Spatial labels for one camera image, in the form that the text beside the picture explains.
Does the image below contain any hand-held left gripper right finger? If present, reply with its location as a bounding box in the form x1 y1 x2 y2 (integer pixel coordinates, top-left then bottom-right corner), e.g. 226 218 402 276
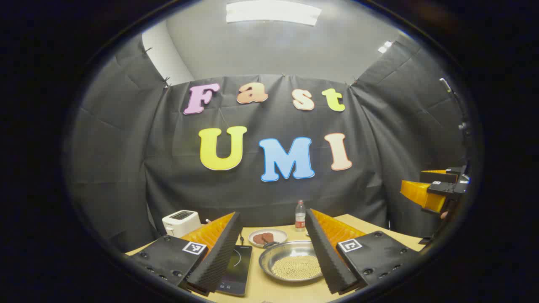
304 208 422 295

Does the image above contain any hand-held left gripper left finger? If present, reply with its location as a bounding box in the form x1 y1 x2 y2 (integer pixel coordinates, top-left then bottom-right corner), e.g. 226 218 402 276
126 212 244 296

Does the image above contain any black induction cooktop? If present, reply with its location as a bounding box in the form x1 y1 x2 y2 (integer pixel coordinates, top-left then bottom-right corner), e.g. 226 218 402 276
217 245 253 296

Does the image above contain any stainless steel pot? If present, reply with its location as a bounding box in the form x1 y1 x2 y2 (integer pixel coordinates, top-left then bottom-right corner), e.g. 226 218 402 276
258 240 325 282

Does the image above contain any pile of soybeans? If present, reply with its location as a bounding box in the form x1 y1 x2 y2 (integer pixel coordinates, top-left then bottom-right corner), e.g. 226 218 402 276
271 255 323 281

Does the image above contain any clear plastic water bottle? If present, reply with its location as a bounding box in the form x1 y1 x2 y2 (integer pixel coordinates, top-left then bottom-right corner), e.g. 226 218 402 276
295 200 307 233

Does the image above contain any white toaster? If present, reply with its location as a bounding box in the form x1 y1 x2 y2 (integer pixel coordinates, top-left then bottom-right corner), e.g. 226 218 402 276
162 210 202 238

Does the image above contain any white round plate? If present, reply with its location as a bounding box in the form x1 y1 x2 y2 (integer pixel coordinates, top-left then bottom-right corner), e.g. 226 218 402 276
248 229 288 248

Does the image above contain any black backdrop cloth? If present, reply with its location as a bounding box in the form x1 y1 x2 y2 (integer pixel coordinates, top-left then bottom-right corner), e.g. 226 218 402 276
67 34 468 253

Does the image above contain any large ceiling light panel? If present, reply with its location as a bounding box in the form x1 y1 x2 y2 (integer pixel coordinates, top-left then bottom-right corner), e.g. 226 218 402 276
226 0 322 27

